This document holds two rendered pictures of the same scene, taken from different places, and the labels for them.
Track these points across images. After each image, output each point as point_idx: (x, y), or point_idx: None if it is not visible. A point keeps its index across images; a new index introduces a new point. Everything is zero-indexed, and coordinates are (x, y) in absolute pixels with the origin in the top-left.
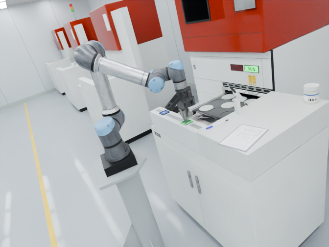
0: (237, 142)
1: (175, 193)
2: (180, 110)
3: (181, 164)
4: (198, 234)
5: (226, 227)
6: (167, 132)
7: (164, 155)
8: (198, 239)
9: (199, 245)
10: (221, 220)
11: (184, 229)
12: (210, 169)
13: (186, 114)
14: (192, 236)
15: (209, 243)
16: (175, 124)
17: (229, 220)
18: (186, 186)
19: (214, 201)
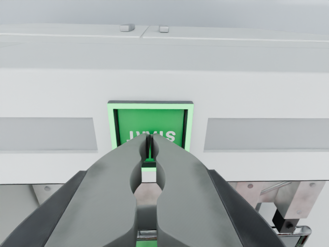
0: None
1: (240, 28)
2: (189, 229)
3: (201, 34)
4: (168, 18)
5: (72, 25)
6: (320, 51)
7: (305, 35)
8: (159, 10)
9: (150, 5)
10: (82, 26)
11: (192, 6)
12: (11, 36)
13: (53, 195)
14: (170, 7)
15: (142, 19)
16: (243, 67)
17: (48, 26)
18: (194, 29)
19: (78, 28)
